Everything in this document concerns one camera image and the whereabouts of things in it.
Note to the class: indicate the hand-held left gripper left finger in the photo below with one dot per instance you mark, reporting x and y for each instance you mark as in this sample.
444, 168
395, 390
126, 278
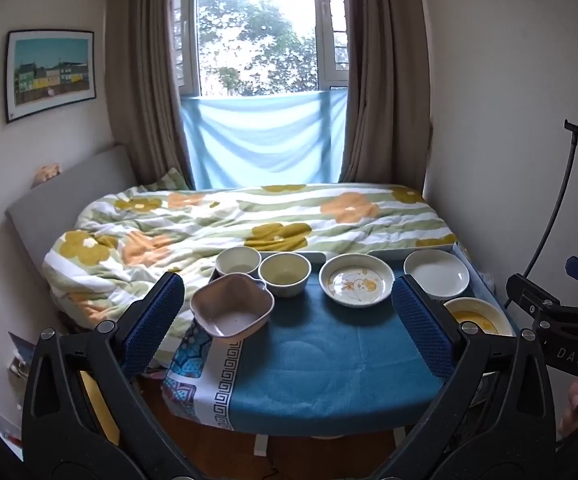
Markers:
154, 325

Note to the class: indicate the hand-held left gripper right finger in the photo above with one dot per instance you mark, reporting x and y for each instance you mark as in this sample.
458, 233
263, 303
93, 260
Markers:
421, 330

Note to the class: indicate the cream dish yellow inside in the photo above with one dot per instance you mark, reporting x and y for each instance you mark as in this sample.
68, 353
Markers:
474, 317

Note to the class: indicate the pink square bowl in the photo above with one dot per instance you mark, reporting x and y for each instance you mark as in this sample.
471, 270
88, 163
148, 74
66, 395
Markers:
229, 320

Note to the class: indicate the cream round bowl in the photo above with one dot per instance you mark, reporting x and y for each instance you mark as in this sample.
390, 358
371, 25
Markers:
284, 287
236, 265

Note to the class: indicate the person's right hand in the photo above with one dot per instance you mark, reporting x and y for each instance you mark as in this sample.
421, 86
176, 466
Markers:
572, 410

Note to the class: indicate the plain white plate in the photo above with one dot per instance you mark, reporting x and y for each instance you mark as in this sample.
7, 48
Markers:
436, 272

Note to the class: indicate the cartoon print plate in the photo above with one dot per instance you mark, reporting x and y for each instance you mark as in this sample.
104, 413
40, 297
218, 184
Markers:
354, 285

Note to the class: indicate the black curved pole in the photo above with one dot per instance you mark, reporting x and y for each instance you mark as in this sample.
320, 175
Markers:
566, 180

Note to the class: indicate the blue patterned tablecloth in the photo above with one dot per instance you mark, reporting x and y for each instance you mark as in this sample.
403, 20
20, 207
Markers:
329, 360

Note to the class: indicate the floral striped blanket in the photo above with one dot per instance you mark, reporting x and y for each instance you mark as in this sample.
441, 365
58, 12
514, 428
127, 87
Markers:
194, 230

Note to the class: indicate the white table leg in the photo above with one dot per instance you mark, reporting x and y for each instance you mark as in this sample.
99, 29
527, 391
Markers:
400, 435
261, 444

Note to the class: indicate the green checked pillow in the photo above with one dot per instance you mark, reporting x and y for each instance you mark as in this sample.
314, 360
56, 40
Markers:
171, 180

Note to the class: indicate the grey padded headboard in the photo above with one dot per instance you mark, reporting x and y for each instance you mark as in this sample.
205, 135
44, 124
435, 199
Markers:
69, 195

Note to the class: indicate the small plush toy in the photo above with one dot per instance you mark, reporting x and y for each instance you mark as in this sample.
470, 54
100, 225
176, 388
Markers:
47, 173

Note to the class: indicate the light blue cloth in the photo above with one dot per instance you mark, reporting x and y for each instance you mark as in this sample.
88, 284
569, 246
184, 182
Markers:
264, 140

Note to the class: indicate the brown curtain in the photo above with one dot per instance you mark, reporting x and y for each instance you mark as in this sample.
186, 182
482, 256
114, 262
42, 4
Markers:
144, 85
384, 85

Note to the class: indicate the window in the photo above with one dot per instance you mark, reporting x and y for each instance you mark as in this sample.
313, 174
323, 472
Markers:
259, 25

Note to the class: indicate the framed wall picture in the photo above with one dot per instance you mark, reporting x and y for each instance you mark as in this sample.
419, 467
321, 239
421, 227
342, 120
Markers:
51, 75

